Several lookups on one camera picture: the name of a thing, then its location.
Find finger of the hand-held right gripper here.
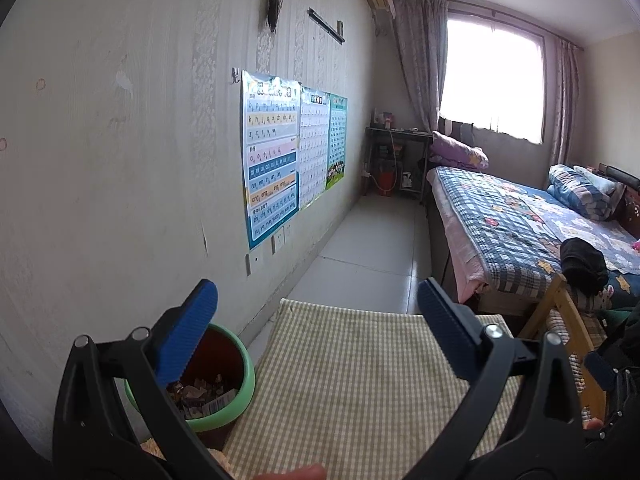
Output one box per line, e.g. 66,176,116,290
585,352,620,391

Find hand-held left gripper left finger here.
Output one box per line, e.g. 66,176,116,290
52,279,236,480

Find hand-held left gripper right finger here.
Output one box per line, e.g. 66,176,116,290
400,276,586,480

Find pile of wrappers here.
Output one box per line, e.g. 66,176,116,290
167,372,236,418

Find red bin with green rim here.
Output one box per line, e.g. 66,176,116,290
124,324,256,434

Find person's left hand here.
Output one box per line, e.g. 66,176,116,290
250,463,329,480

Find plaid chair cushion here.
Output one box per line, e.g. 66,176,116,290
547,307,594,396

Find black jacket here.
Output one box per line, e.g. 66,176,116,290
597,300,640,368

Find pink bed sheet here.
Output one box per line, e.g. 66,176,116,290
430,170,489,304

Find wooden chair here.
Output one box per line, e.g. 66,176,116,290
520,274,609,426

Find black folded clothing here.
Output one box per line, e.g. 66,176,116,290
560,237,610,296

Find beige checked tablecloth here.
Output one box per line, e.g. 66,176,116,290
220,299,524,480

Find peach plush cushion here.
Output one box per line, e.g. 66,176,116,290
140,437,226,468

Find bed with patchwork quilt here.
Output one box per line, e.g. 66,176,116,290
432,166,640,296

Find dark wooden headboard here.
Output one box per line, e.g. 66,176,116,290
597,162,640,239

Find purple folded blanket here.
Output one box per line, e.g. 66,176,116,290
431,131,490,170

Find folded blue plaid blanket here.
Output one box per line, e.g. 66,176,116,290
547,164,626,221

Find white pillow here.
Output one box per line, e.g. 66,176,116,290
572,165,616,194

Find dark metal desk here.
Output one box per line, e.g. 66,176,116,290
364,126,434,204

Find window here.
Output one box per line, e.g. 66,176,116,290
440,12,545,145

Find mauve curtain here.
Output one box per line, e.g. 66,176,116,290
392,0,449,134
552,35,584,164

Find white cable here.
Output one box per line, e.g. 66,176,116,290
387,130,401,177

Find blue alphabet wall poster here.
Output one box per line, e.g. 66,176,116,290
241,70,302,251

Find white chart wall poster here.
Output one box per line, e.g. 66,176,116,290
298,86,332,210

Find green chart wall poster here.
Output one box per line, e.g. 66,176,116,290
325,92,349,191

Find metal wall rail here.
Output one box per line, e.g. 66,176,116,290
307,7,347,44

